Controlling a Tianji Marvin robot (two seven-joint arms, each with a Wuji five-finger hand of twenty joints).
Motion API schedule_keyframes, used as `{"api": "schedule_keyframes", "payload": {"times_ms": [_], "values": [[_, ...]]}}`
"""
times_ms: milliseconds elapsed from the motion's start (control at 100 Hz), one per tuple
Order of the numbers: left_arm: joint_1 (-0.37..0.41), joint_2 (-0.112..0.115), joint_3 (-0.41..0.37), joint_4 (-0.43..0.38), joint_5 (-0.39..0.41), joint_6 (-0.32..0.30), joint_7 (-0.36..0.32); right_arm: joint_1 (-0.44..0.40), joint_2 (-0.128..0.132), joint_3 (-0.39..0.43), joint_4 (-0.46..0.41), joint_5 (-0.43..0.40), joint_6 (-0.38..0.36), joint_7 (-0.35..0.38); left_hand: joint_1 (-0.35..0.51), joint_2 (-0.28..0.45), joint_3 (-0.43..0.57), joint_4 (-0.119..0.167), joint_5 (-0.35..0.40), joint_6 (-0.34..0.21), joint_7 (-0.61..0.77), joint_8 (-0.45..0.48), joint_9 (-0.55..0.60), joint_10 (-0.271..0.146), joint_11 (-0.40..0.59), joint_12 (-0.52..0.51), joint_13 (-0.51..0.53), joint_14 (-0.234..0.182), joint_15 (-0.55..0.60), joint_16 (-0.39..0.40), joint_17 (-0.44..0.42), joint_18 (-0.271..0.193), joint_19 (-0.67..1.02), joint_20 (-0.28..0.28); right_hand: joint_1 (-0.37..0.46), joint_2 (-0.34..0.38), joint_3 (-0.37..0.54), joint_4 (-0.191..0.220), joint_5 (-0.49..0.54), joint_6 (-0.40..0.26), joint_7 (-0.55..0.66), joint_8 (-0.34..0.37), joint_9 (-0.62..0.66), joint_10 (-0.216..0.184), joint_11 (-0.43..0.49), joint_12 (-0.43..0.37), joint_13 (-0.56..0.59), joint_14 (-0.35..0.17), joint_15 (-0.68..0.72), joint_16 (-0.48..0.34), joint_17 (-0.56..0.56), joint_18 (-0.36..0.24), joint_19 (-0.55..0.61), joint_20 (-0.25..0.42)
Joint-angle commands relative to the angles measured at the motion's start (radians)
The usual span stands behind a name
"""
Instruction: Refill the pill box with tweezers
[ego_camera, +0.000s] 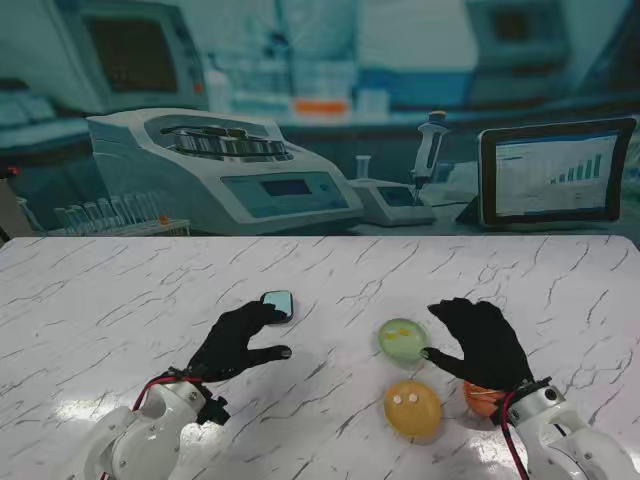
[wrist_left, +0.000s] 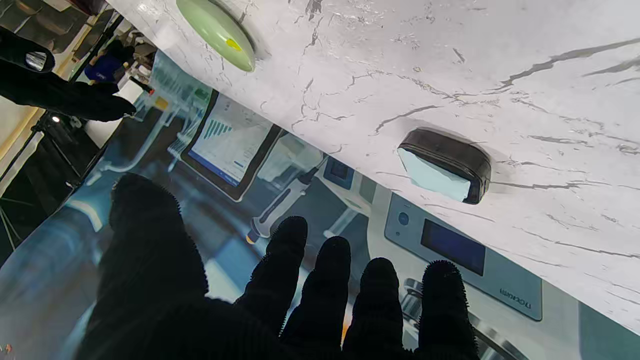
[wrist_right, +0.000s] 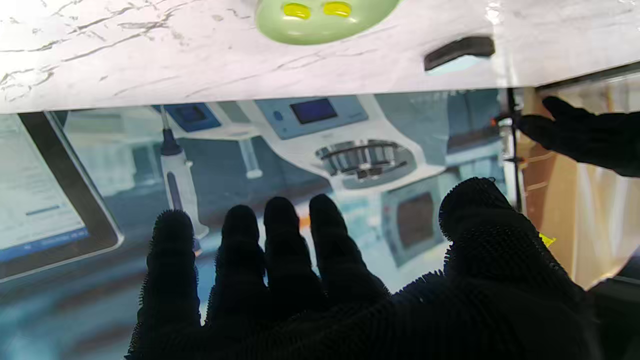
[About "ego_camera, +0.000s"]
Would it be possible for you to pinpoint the printed laboratory backdrop poster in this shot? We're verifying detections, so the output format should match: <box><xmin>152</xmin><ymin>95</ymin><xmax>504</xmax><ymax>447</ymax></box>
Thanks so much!
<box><xmin>0</xmin><ymin>0</ymin><xmax>640</xmax><ymax>237</ymax></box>

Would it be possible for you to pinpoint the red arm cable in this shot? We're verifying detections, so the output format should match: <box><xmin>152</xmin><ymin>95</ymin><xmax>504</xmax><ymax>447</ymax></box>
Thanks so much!
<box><xmin>130</xmin><ymin>374</ymin><xmax>204</xmax><ymax>412</ymax></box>
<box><xmin>501</xmin><ymin>393</ymin><xmax>531</xmax><ymax>480</ymax></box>

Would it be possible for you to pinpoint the dark transparent pill box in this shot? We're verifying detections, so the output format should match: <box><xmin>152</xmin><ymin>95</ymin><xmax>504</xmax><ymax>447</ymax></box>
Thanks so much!
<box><xmin>260</xmin><ymin>290</ymin><xmax>296</xmax><ymax>325</ymax></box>

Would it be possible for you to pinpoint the green round dish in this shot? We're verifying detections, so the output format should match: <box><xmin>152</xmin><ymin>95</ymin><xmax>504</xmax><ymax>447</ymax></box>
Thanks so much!
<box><xmin>375</xmin><ymin>316</ymin><xmax>431</xmax><ymax>370</ymax></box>

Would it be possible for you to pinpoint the red left arm cable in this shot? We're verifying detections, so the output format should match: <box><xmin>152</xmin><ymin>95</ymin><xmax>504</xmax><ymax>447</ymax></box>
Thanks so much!
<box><xmin>130</xmin><ymin>374</ymin><xmax>204</xmax><ymax>412</ymax></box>

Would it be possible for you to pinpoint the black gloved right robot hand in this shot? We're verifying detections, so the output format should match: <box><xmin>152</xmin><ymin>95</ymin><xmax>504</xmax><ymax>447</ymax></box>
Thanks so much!
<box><xmin>424</xmin><ymin>297</ymin><xmax>535</xmax><ymax>391</ymax></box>

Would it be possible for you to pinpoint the yellow round dish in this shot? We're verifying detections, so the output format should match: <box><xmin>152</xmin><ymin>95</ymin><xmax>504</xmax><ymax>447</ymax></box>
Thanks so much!
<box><xmin>383</xmin><ymin>379</ymin><xmax>444</xmax><ymax>441</ymax></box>

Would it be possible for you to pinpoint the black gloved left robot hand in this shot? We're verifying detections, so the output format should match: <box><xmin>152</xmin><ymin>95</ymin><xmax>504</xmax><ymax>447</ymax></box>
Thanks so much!
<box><xmin>187</xmin><ymin>299</ymin><xmax>293</xmax><ymax>384</ymax></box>

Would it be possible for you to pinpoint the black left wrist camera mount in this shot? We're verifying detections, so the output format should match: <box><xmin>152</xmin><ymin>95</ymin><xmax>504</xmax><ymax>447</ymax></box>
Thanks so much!
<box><xmin>196</xmin><ymin>394</ymin><xmax>232</xmax><ymax>426</ymax></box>

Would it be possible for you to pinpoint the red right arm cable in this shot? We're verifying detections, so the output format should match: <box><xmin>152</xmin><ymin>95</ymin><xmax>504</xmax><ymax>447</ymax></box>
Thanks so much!
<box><xmin>501</xmin><ymin>393</ymin><xmax>531</xmax><ymax>480</ymax></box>

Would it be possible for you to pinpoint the dark stand with red knob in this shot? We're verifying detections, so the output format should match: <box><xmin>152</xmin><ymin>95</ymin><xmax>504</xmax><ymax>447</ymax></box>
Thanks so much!
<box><xmin>0</xmin><ymin>167</ymin><xmax>32</xmax><ymax>240</ymax></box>

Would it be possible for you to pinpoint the orange dish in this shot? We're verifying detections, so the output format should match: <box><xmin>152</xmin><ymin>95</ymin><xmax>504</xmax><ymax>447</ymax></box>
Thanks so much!
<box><xmin>462</xmin><ymin>379</ymin><xmax>506</xmax><ymax>419</ymax></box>

